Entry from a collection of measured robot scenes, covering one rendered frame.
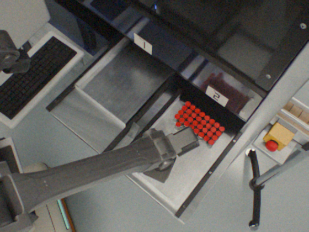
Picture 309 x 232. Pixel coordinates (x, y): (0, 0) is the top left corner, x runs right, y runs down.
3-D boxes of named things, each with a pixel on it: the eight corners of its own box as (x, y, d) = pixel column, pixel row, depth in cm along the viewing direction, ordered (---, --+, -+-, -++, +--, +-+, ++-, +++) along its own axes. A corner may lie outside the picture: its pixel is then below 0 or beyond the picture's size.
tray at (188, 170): (178, 99, 139) (179, 94, 135) (232, 138, 133) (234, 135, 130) (122, 162, 128) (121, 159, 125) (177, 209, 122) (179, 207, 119)
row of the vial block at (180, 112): (179, 113, 136) (180, 108, 132) (216, 141, 132) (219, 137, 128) (175, 117, 135) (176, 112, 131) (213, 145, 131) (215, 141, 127)
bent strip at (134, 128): (134, 127, 133) (133, 121, 128) (140, 131, 133) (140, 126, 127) (109, 154, 129) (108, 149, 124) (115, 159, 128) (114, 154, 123)
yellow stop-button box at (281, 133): (272, 125, 127) (279, 117, 120) (289, 137, 125) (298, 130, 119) (261, 140, 125) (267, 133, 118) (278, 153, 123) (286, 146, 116)
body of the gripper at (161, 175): (179, 149, 95) (179, 143, 88) (164, 184, 93) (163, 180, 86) (158, 140, 97) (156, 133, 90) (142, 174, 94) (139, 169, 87)
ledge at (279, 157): (270, 119, 139) (272, 117, 137) (299, 138, 136) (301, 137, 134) (251, 145, 134) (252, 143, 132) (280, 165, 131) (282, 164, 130)
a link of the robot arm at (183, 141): (141, 133, 77) (159, 167, 75) (186, 109, 78) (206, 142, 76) (144, 143, 89) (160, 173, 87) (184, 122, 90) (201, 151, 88)
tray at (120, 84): (131, 34, 150) (131, 29, 147) (179, 68, 144) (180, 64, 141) (75, 88, 139) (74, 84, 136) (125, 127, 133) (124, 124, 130)
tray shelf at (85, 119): (122, 30, 153) (122, 28, 151) (257, 126, 137) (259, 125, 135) (42, 107, 137) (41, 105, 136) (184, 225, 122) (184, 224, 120)
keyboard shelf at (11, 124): (38, 23, 163) (37, 19, 160) (85, 55, 157) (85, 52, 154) (-38, 93, 148) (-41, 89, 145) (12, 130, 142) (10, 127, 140)
